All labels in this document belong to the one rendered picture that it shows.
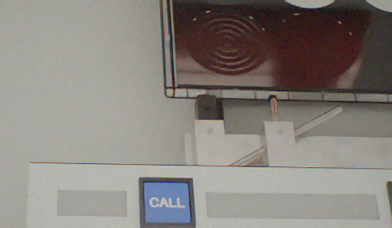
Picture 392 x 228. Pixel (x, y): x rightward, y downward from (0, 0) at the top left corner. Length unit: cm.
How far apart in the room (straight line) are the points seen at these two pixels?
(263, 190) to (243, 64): 21
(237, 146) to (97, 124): 18
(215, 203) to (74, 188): 14
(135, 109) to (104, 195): 24
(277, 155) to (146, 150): 17
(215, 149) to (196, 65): 12
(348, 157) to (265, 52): 16
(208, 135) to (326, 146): 15
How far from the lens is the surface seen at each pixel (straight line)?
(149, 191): 104
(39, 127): 124
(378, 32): 130
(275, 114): 119
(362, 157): 121
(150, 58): 131
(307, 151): 119
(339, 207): 108
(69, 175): 104
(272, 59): 123
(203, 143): 114
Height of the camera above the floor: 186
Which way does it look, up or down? 57 degrees down
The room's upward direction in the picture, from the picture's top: 10 degrees clockwise
